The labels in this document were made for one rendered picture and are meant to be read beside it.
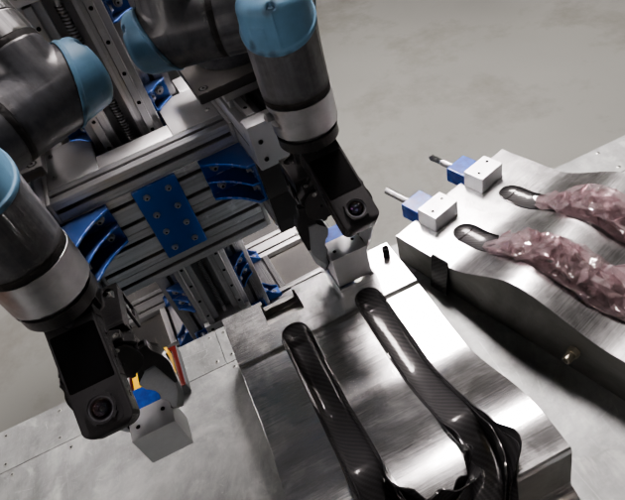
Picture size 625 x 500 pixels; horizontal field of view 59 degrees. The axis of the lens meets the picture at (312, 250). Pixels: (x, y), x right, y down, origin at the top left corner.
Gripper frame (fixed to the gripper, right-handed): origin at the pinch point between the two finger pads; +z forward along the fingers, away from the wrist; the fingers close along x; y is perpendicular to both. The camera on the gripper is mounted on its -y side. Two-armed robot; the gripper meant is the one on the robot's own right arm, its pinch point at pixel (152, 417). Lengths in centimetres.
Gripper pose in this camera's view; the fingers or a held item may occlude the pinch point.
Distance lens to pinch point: 65.9
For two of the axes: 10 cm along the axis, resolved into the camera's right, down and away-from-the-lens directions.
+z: 2.2, 6.8, 6.9
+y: -3.8, -6.0, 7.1
